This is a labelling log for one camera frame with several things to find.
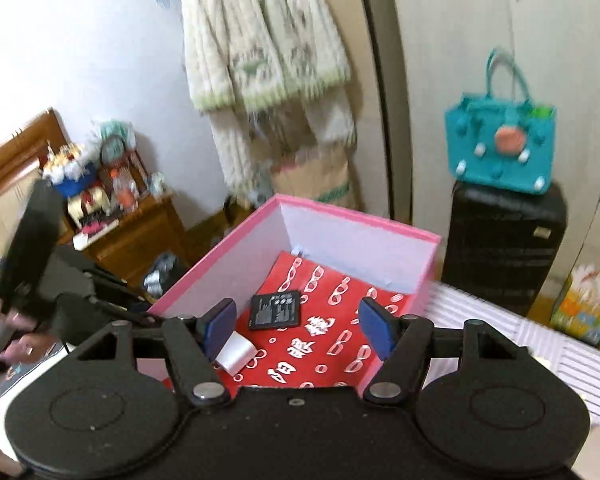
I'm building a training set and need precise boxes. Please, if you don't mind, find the red printed paper bag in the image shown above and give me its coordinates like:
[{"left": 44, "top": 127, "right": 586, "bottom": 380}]
[{"left": 162, "top": 251, "right": 413, "bottom": 391}]

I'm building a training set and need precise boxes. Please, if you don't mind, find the brown paper bag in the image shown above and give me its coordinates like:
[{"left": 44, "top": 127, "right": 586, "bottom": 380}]
[{"left": 270, "top": 147, "right": 361, "bottom": 211}]

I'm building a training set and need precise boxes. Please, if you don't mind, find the cream knitted cardigan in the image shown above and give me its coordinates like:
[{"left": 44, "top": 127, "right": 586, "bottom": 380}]
[{"left": 177, "top": 0, "right": 353, "bottom": 113}]

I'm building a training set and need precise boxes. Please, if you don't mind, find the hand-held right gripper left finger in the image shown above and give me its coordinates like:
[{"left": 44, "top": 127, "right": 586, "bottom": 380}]
[{"left": 75, "top": 299, "right": 237, "bottom": 407}]

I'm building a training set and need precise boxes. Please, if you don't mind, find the black suitcase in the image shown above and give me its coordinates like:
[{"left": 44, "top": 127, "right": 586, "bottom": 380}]
[{"left": 440, "top": 180, "right": 568, "bottom": 317}]

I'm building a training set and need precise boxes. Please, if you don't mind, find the orange white printed bag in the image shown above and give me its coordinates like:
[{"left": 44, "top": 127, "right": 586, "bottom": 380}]
[{"left": 550, "top": 262, "right": 600, "bottom": 348}]

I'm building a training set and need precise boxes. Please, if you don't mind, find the green white patterned bag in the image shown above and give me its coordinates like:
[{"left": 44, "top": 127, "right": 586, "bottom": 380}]
[{"left": 97, "top": 120, "right": 136, "bottom": 166}]

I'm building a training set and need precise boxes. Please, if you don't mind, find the pink cardboard box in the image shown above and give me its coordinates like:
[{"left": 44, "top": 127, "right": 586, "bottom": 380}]
[{"left": 147, "top": 193, "right": 442, "bottom": 401}]

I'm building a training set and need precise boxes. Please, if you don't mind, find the gold red gift box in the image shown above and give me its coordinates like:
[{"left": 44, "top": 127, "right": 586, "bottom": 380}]
[{"left": 67, "top": 185, "right": 113, "bottom": 221}]

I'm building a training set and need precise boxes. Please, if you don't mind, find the teal felt handbag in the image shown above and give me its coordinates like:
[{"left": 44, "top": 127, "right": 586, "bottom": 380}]
[{"left": 445, "top": 47, "right": 557, "bottom": 196}]

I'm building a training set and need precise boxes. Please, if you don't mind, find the white tape roll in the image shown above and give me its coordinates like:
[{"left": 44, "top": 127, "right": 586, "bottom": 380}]
[{"left": 215, "top": 332, "right": 257, "bottom": 377}]

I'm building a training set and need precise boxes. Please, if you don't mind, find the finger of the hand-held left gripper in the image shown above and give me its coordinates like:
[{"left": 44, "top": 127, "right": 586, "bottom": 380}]
[
  {"left": 84, "top": 265, "right": 152, "bottom": 312},
  {"left": 91, "top": 296, "right": 167, "bottom": 327}
]

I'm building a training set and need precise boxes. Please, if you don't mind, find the beige wardrobe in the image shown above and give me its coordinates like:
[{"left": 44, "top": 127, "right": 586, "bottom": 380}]
[{"left": 352, "top": 0, "right": 600, "bottom": 311}]

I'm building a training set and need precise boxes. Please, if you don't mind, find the black flat phone battery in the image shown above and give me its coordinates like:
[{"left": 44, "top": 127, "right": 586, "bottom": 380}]
[{"left": 250, "top": 290, "right": 302, "bottom": 331}]

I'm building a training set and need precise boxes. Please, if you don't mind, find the person's left hand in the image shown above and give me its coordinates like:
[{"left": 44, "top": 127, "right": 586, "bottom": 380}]
[{"left": 0, "top": 299, "right": 43, "bottom": 365}]

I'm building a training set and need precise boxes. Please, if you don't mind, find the dark shiny object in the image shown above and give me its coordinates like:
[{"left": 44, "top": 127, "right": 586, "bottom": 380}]
[{"left": 142, "top": 252, "right": 186, "bottom": 301}]

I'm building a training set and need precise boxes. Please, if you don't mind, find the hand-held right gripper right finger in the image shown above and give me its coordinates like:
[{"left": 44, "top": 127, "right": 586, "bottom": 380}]
[{"left": 358, "top": 297, "right": 531, "bottom": 406}]

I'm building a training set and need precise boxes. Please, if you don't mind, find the wooden bed headboard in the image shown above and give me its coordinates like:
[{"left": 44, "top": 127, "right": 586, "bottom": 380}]
[{"left": 0, "top": 107, "right": 73, "bottom": 271}]

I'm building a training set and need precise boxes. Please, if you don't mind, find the pink white booklet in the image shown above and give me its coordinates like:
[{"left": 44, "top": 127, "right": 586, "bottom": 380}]
[{"left": 72, "top": 217, "right": 120, "bottom": 251}]

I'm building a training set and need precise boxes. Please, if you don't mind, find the wooden nightstand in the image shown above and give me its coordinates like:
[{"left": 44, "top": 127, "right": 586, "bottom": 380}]
[{"left": 72, "top": 192, "right": 191, "bottom": 286}]

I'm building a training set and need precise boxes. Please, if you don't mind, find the orange cap bottle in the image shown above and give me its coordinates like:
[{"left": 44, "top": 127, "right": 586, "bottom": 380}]
[{"left": 111, "top": 167, "right": 141, "bottom": 211}]

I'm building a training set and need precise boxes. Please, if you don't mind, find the blue tub with ornaments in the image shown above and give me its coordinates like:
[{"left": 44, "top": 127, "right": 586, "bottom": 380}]
[{"left": 42, "top": 142, "right": 101, "bottom": 198}]

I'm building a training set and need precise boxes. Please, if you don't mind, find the striped bed sheet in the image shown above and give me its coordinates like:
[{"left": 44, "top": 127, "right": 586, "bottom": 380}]
[{"left": 422, "top": 280, "right": 600, "bottom": 431}]

